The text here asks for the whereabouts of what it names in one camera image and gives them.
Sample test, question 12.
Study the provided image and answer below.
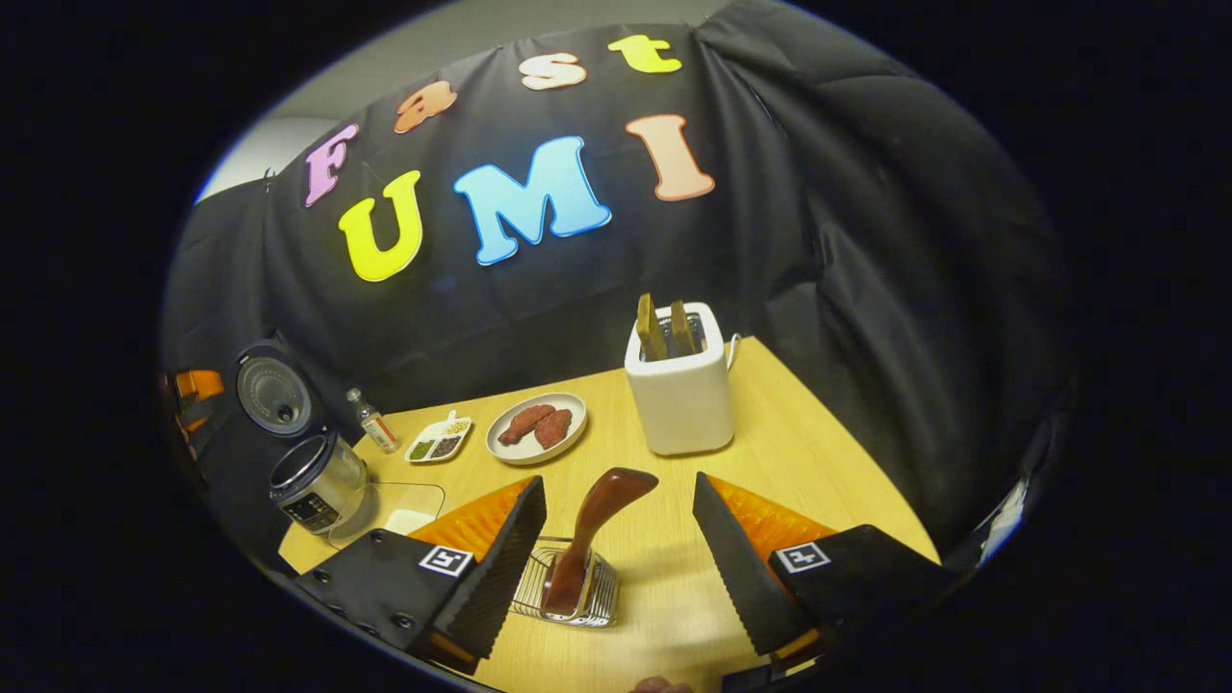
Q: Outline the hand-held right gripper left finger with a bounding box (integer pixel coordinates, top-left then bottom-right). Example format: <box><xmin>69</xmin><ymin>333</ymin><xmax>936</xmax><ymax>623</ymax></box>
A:
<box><xmin>292</xmin><ymin>475</ymin><xmax>548</xmax><ymax>675</ymax></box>

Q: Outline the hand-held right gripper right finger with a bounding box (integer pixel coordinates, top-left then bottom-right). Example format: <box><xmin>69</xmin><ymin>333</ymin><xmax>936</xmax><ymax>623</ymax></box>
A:
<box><xmin>691</xmin><ymin>472</ymin><xmax>954</xmax><ymax>675</ymax></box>

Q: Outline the metal wire chopstick holder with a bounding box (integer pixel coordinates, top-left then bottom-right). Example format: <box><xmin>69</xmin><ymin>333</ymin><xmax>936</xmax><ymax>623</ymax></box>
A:
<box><xmin>510</xmin><ymin>536</ymin><xmax>620</xmax><ymax>629</ymax></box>

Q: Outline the clear tray of rice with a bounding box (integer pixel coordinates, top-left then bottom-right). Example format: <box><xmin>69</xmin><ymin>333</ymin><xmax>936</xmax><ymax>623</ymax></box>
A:
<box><xmin>327</xmin><ymin>481</ymin><xmax>447</xmax><ymax>550</ymax></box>

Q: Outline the brown wooden spoon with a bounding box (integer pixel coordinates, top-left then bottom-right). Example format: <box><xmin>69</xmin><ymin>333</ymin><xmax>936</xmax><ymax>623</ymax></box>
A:
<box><xmin>541</xmin><ymin>467</ymin><xmax>660</xmax><ymax>617</ymax></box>

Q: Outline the dark grey rice cooker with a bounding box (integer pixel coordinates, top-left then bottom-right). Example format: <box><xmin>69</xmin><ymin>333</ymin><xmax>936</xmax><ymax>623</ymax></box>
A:
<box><xmin>234</xmin><ymin>342</ymin><xmax>370</xmax><ymax>536</ymax></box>

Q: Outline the round white plate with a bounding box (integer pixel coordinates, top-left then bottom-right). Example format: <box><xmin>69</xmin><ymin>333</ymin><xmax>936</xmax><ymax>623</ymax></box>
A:
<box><xmin>485</xmin><ymin>392</ymin><xmax>588</xmax><ymax>467</ymax></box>

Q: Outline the white divided bean dish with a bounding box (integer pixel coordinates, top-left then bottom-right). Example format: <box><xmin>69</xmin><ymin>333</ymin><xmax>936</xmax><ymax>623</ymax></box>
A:
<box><xmin>404</xmin><ymin>411</ymin><xmax>473</xmax><ymax>464</ymax></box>

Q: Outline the white toaster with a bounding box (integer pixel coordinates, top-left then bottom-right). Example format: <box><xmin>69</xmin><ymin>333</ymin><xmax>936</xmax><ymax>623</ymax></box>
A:
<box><xmin>624</xmin><ymin>301</ymin><xmax>735</xmax><ymax>456</ymax></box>

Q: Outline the small glass bottle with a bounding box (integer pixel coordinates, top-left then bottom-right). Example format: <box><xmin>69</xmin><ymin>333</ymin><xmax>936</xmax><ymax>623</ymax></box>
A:
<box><xmin>346</xmin><ymin>388</ymin><xmax>400</xmax><ymax>454</ymax></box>

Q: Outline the brown toast slice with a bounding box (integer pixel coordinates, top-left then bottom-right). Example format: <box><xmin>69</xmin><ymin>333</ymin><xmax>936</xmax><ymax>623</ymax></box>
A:
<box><xmin>669</xmin><ymin>299</ymin><xmax>699</xmax><ymax>357</ymax></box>
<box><xmin>635</xmin><ymin>294</ymin><xmax>670</xmax><ymax>362</ymax></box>

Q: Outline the black backdrop cloth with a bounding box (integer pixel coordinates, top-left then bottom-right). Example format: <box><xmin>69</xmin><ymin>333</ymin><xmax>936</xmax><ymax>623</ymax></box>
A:
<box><xmin>162</xmin><ymin>0</ymin><xmax>1069</xmax><ymax>569</ymax></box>

